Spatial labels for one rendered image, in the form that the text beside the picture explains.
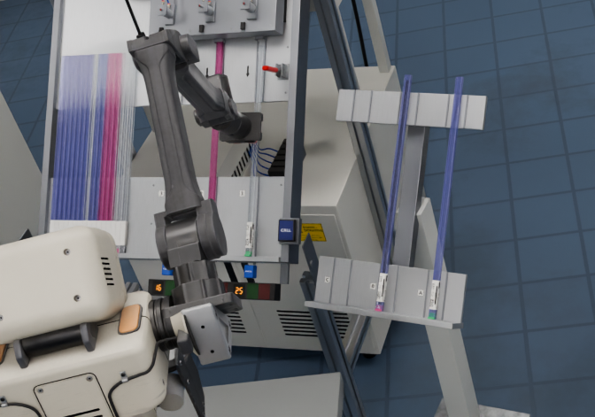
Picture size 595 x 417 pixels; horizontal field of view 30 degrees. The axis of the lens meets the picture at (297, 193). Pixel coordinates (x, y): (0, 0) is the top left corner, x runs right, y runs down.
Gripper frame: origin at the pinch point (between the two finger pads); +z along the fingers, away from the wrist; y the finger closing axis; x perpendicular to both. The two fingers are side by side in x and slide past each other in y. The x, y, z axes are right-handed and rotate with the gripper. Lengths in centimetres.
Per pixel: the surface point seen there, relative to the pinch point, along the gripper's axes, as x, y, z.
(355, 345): 49, -14, 38
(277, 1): -30.6, -5.6, -4.1
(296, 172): 8.9, -9.6, 2.7
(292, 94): -9.2, -8.8, 0.3
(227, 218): 20.0, 7.1, 2.0
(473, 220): 8, -25, 119
